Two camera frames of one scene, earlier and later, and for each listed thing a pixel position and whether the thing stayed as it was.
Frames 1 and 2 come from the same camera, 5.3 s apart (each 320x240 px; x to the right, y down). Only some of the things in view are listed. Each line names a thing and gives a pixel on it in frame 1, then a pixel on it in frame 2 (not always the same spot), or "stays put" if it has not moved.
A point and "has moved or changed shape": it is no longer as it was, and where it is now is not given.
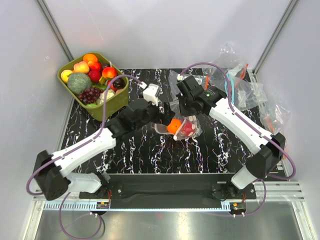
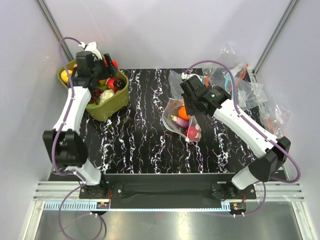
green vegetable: x=91 y=105 stays put
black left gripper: x=165 y=118 → x=110 y=71
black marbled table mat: x=219 y=148 stays put
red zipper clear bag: x=173 y=78 stays put
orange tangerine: x=174 y=125 has moved or changed shape
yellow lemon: x=64 y=74 stays put
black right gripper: x=184 y=112 stays put
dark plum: x=119 y=83 stays put
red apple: x=186 y=128 → x=192 y=132
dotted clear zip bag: x=190 y=128 has moved or changed shape
